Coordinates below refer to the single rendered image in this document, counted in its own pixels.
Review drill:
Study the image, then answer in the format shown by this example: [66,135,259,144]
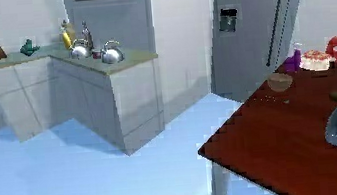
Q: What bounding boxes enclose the yellow bottle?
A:
[59,25,73,51]

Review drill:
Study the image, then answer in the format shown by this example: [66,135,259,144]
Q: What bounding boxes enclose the grey fridge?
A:
[204,0,315,105]

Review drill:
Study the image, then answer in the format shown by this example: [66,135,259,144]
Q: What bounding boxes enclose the grey kitchen counter cabinet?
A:
[0,39,169,167]

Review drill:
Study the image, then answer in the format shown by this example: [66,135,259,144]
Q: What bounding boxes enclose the green small figurine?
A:
[19,37,42,58]

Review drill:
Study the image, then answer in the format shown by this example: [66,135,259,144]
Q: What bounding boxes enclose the red wooden table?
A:
[191,59,337,195]

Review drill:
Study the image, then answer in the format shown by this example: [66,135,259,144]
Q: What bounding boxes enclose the brown bowl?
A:
[266,71,294,94]

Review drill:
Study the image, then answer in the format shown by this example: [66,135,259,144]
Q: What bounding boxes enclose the white red-topped cake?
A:
[297,47,336,73]

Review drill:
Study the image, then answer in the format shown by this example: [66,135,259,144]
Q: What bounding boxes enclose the dark pepper mill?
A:
[80,20,94,50]

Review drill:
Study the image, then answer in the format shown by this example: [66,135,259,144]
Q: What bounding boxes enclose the silver kettle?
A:
[100,39,126,66]
[68,37,93,60]

